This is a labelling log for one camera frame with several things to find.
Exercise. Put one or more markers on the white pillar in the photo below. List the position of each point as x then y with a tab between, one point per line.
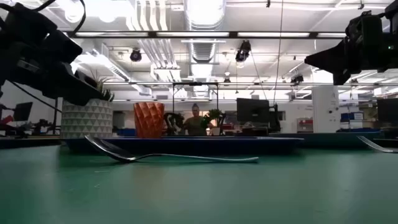
326	109

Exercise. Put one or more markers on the blue plastic tray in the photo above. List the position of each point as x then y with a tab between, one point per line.
202	146

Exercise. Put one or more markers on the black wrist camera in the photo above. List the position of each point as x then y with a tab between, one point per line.
363	23
28	17

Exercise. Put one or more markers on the green table mat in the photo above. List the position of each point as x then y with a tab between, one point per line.
199	193

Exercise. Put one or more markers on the red and white cabinet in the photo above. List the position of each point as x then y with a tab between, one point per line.
305	125

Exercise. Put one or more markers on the black computer monitor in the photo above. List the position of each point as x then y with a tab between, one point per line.
252	110
22	111
388	110

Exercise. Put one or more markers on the metal fork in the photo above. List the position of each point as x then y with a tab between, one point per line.
377	146

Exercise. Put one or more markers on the blue storage bins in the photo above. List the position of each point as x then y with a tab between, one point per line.
351	116

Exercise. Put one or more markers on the green background plant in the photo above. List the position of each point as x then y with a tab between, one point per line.
213	115

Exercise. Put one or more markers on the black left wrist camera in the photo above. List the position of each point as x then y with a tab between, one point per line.
28	17

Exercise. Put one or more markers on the black aluminium table frame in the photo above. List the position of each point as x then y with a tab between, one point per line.
28	142

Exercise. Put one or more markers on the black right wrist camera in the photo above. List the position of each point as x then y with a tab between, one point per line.
363	23

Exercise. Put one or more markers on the metal spoon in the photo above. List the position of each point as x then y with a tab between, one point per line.
119	155

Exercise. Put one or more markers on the person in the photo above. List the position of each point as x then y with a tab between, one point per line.
196	124

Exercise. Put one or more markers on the black background rig frame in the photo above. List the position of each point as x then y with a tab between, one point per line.
195	83

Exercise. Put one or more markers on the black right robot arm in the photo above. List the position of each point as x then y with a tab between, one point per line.
392	53

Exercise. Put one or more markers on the black ceiling spotlight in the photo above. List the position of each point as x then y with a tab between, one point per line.
136	56
242	53
297	79

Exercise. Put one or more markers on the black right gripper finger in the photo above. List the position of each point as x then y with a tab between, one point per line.
332	56
337	70

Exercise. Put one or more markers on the orange faceted cup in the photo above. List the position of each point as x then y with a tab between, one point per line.
149	121

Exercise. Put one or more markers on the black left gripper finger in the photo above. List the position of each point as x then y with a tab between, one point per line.
85	79
68	88

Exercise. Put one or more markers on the black background robot arm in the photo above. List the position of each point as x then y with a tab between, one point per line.
173	123
43	126

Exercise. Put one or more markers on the succulent in white patterned pot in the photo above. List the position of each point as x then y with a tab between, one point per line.
87	119

